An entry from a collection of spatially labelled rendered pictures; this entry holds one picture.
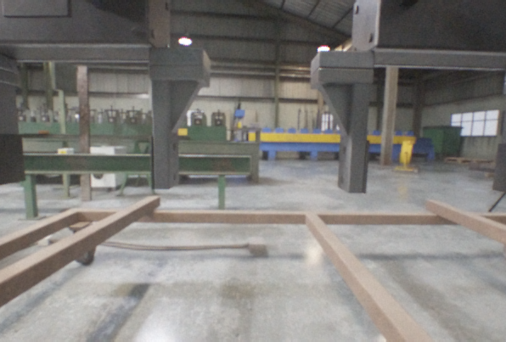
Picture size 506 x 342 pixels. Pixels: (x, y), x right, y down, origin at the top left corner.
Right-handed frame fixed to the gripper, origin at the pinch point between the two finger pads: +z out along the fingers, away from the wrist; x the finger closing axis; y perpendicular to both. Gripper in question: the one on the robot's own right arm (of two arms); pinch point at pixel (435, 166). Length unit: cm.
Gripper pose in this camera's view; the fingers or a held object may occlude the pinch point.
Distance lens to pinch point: 25.6
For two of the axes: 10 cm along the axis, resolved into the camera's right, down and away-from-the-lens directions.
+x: 10.0, 0.2, -0.1
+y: -0.1, 1.2, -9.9
